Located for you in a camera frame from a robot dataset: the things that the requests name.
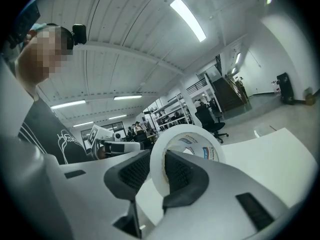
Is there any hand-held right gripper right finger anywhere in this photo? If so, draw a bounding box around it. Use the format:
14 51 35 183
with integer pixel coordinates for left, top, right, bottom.
147 148 296 240

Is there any black head-mounted camera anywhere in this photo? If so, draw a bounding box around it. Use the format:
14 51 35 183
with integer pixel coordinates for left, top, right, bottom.
71 23 88 46

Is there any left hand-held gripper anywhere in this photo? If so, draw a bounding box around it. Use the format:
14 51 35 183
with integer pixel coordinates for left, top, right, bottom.
86 124 142 161

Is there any dark staircase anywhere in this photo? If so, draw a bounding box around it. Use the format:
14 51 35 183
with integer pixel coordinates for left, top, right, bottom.
211 75 248 113

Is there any white column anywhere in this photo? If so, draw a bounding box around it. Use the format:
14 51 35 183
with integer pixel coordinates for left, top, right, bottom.
178 78 201 126

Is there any cardboard box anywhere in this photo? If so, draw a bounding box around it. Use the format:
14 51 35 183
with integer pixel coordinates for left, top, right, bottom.
304 92 315 107

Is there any wooden stair railing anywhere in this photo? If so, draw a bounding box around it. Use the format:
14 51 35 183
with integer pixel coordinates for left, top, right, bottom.
224 73 249 103

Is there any black balcony railing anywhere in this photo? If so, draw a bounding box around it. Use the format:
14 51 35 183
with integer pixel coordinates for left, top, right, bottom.
185 78 209 95

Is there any person's head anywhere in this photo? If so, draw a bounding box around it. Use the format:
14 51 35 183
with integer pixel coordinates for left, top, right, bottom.
14 22 75 101

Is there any person's black shirt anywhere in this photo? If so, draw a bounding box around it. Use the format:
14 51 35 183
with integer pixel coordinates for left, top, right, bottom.
17 93 89 165

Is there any black cabinet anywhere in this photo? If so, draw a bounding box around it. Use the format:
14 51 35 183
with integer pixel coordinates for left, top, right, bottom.
276 72 296 106

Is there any white table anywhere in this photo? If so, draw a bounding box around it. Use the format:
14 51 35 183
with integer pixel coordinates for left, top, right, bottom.
134 127 319 237

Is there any white metal shelf rack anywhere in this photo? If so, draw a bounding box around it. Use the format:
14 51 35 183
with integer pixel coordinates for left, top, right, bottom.
149 93 195 133

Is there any wide white tape roll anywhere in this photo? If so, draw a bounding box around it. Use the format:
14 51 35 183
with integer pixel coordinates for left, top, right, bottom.
149 123 227 198

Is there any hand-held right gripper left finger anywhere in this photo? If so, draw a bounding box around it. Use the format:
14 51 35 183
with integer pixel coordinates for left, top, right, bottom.
58 148 152 240

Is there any person's left hand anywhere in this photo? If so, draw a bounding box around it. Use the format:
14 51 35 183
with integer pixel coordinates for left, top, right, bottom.
96 146 107 160

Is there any black office chair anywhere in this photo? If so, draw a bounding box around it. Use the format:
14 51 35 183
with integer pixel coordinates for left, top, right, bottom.
194 104 230 145

